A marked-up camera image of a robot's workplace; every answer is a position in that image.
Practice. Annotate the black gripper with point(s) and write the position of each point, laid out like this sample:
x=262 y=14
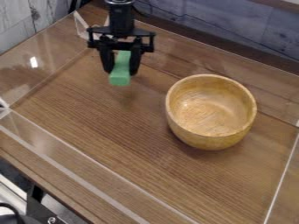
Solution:
x=107 y=41

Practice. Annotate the green rectangular block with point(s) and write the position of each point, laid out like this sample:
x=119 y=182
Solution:
x=119 y=76

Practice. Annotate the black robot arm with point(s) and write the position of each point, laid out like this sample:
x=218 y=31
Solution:
x=122 y=17

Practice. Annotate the wooden bowl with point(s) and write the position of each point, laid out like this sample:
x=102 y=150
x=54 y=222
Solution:
x=210 y=111

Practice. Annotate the clear acrylic tray wall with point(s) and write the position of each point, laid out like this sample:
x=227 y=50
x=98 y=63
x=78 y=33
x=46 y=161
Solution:
x=95 y=145

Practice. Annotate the black table frame bracket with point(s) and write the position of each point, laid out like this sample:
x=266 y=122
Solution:
x=46 y=209

